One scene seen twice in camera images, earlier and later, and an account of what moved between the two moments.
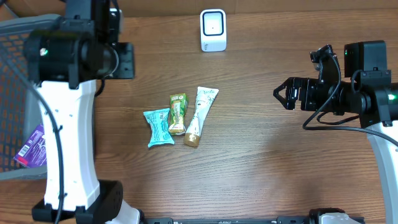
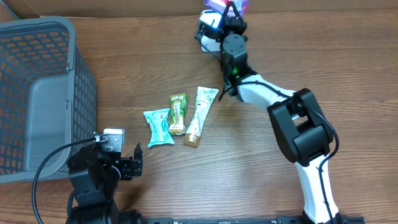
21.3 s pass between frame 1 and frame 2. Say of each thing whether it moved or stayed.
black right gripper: moved
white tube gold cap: stayed
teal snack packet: stayed
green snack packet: stayed
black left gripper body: moved
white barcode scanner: stayed
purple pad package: moved
